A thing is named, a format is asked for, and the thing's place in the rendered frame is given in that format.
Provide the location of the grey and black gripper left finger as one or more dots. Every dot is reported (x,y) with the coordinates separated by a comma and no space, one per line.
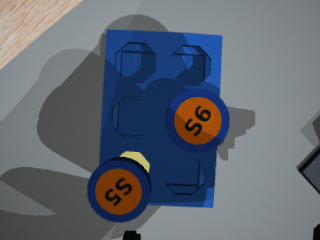
(131,235)

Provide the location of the blue tube rack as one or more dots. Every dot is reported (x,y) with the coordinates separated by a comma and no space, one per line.
(133,114)

